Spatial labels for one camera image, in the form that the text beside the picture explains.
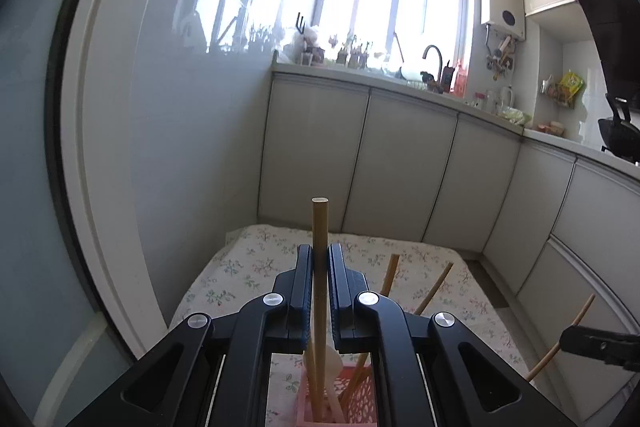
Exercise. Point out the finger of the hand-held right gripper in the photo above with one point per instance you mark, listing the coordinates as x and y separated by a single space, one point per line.
595 344

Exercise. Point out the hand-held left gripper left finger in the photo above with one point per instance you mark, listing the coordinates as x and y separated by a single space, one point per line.
306 332

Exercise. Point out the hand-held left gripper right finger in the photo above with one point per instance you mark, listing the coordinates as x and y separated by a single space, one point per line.
336 332

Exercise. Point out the wooden chopstick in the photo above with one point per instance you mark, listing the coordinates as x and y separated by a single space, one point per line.
582 312
435 287
310 382
320 227

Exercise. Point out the white plastic spoon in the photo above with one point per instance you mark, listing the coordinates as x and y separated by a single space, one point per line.
334 374

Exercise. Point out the pink perforated utensil holder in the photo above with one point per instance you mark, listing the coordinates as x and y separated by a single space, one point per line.
361 402

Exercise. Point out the floral tablecloth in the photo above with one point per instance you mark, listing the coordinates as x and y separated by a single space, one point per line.
250 267

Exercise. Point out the row of white kitchen cabinets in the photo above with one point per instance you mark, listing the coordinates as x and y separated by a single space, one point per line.
310 147

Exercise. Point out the black wok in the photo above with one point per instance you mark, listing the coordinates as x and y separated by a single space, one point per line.
620 132

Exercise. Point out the bowl of green vegetables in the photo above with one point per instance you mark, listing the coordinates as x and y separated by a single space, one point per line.
515 116

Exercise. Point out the white kitchen countertop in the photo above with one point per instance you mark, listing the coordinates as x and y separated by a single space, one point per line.
380 79

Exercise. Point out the white kettle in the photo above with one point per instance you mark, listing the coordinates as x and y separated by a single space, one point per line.
507 99

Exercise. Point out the yellow snack bag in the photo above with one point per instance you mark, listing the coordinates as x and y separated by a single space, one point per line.
571 84

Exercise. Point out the brown bottle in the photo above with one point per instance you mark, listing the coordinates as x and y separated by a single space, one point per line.
446 77

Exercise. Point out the row of small potted plants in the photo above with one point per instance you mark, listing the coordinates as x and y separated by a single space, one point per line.
340 52

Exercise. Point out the red bottle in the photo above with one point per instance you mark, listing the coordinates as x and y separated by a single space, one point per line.
460 79

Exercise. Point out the curved kitchen faucet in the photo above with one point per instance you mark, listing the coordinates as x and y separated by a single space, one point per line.
434 54

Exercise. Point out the black range hood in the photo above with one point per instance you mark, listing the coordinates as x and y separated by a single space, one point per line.
612 22

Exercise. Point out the frosted glass sliding door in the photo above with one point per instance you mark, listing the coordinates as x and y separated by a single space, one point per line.
30 157

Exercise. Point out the white wall water heater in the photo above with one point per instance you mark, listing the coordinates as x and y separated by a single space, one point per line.
501 2

